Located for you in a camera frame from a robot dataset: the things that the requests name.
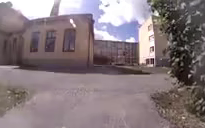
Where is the yellow brick building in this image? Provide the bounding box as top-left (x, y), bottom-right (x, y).
top-left (0, 1), bottom-right (96, 71)

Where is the tall chimney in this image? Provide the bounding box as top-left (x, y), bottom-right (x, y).
top-left (49, 0), bottom-right (63, 18)

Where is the pale tall building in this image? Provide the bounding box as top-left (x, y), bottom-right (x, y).
top-left (138, 14), bottom-right (171, 68)

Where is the grass patch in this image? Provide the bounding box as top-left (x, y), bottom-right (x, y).
top-left (0, 79), bottom-right (31, 118)

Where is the grey asphalt road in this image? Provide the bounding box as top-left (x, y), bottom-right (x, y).
top-left (0, 64), bottom-right (178, 128)

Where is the ivy-covered bush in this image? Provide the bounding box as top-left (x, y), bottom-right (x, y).
top-left (148, 0), bottom-right (205, 118)

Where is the leaf-strewn dirt strip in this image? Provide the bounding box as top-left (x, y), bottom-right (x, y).
top-left (150, 84), bottom-right (205, 128)

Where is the grey glass-fronted building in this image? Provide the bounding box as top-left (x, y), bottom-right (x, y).
top-left (93, 39), bottom-right (140, 66)

